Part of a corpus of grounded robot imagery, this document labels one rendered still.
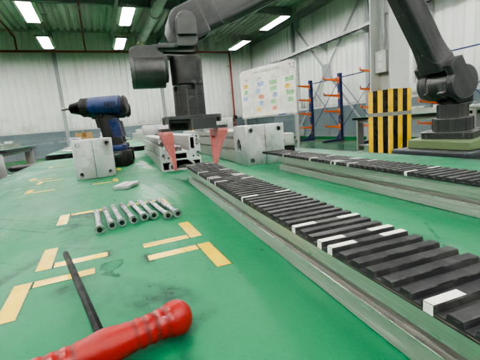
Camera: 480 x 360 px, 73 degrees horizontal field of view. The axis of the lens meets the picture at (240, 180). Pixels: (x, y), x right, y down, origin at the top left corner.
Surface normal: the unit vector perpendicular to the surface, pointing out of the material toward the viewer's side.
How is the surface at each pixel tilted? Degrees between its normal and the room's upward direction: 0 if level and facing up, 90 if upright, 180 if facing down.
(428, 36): 93
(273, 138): 90
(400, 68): 90
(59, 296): 0
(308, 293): 0
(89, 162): 90
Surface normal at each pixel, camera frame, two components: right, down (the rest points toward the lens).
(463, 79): 0.30, 0.17
